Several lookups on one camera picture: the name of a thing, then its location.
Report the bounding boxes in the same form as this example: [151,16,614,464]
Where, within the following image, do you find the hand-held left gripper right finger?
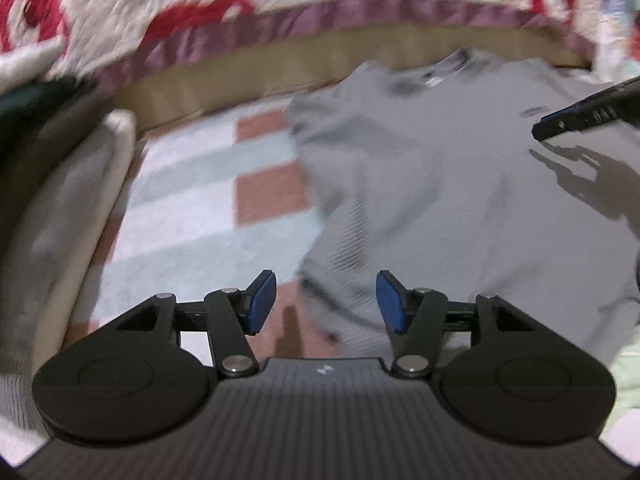
[376,269,538,380]

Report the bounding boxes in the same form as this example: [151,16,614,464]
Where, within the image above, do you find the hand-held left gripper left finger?
[114,269,277,379]

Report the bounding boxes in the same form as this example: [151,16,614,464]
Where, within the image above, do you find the beige mattress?
[107,25,591,133]

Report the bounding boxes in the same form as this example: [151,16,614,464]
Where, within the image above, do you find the light green cloth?
[607,345,640,461]

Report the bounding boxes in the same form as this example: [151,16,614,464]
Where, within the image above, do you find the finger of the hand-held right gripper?
[531,76,640,142]

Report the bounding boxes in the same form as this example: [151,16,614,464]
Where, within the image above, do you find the white fluffy cloth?
[0,41,67,96]

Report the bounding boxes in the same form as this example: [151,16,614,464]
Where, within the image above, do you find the checkered pastel blanket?
[62,95,401,361]

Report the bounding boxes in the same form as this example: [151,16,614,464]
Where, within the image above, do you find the grey knit shirt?
[287,47,640,366]

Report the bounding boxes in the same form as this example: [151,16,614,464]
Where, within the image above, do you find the dark green cloth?
[0,74,97,241]

